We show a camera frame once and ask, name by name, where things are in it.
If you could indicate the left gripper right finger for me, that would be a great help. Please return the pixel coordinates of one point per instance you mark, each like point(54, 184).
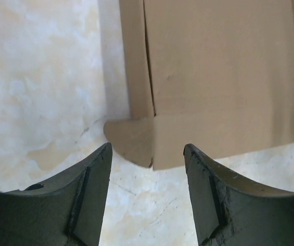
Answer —
point(231, 209)

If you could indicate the brown cardboard box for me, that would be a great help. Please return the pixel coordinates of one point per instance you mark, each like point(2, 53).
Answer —
point(215, 74)

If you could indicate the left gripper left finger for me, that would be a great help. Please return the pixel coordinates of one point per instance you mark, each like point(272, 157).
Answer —
point(65, 209)

